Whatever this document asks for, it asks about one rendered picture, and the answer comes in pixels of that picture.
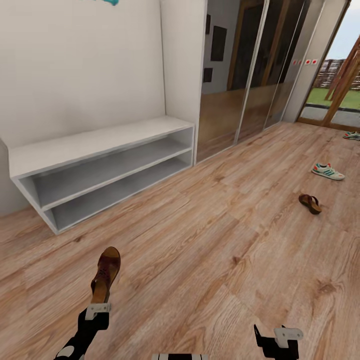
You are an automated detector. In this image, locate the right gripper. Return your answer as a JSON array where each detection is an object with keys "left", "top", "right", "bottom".
[{"left": 254, "top": 326, "right": 299, "bottom": 360}]

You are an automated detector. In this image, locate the sandal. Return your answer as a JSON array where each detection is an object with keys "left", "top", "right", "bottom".
[
  {"left": 90, "top": 246, "right": 121, "bottom": 304},
  {"left": 298, "top": 193, "right": 322, "bottom": 215}
]

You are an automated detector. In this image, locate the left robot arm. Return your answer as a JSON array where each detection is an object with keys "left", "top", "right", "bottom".
[{"left": 54, "top": 302, "right": 114, "bottom": 360}]

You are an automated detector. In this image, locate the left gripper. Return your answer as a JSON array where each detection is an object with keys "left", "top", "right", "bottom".
[{"left": 78, "top": 308, "right": 109, "bottom": 340}]

